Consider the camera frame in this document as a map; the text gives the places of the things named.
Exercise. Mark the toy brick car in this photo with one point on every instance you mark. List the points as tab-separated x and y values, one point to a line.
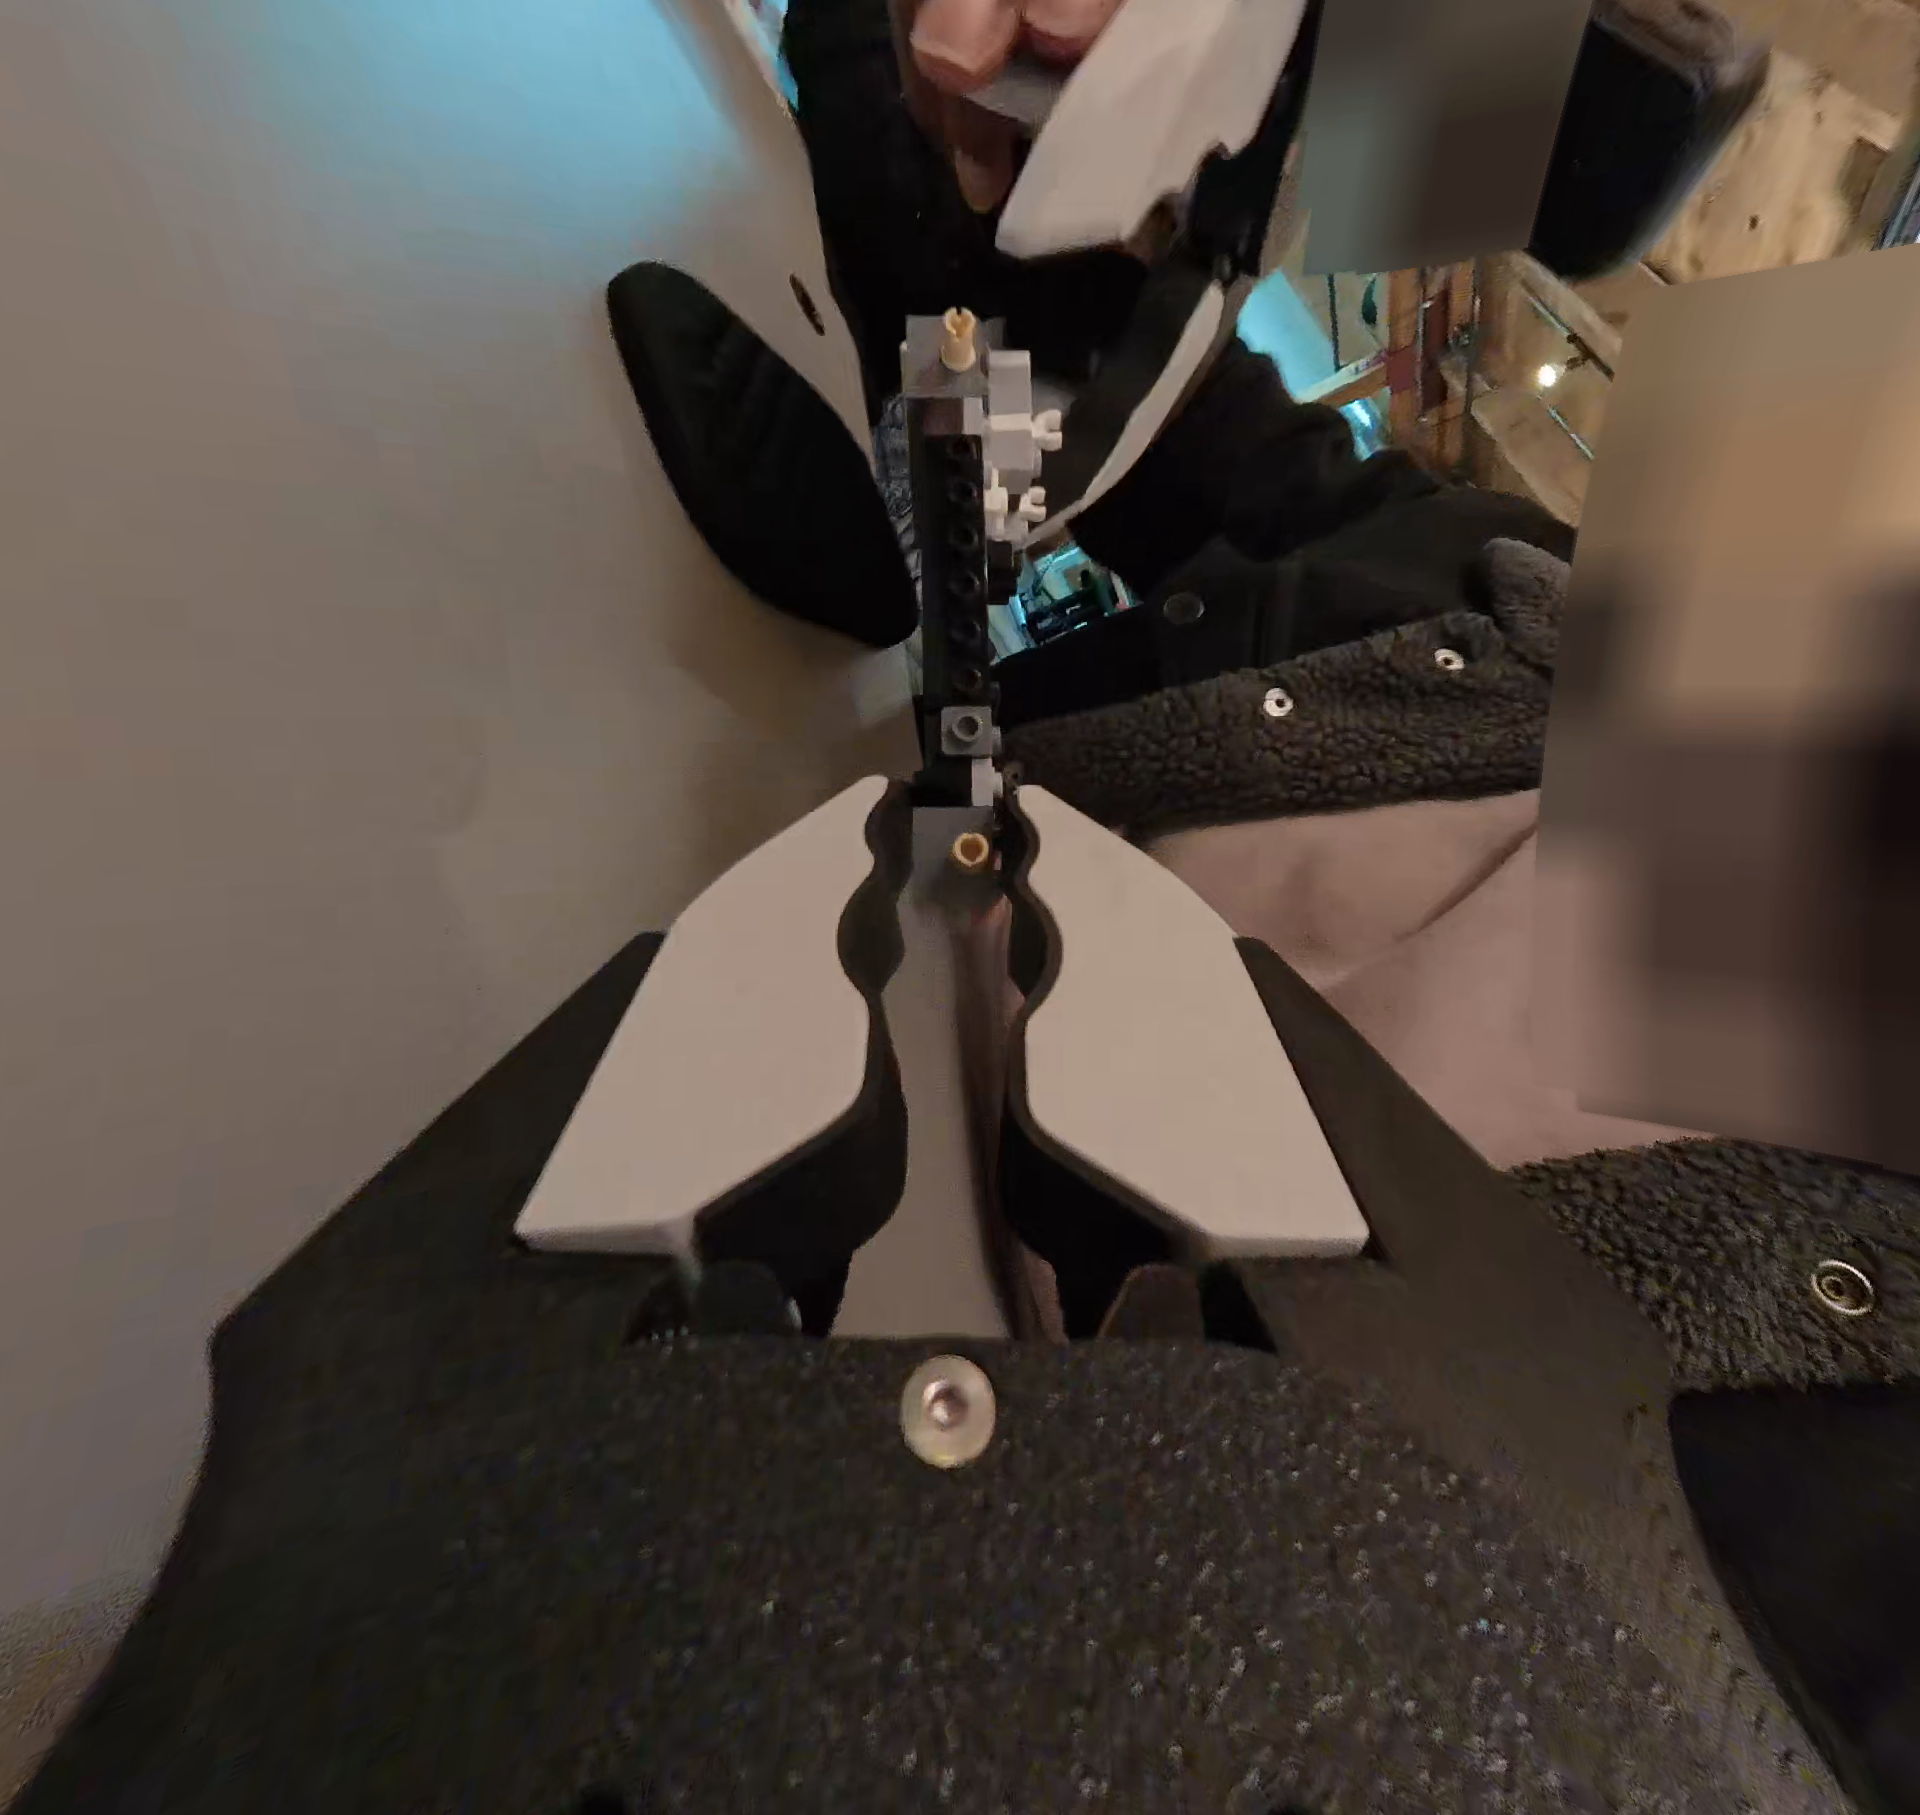
961	569

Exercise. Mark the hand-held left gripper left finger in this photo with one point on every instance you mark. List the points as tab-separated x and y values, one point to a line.
706	1065

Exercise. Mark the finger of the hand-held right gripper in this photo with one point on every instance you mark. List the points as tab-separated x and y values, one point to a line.
1126	119
1163	390

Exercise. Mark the person's beige garment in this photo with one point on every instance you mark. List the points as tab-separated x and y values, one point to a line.
1349	946

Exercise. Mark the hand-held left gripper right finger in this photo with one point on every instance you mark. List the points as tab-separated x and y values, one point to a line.
1185	1079

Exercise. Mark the white desk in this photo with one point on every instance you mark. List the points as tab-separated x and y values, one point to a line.
300	644

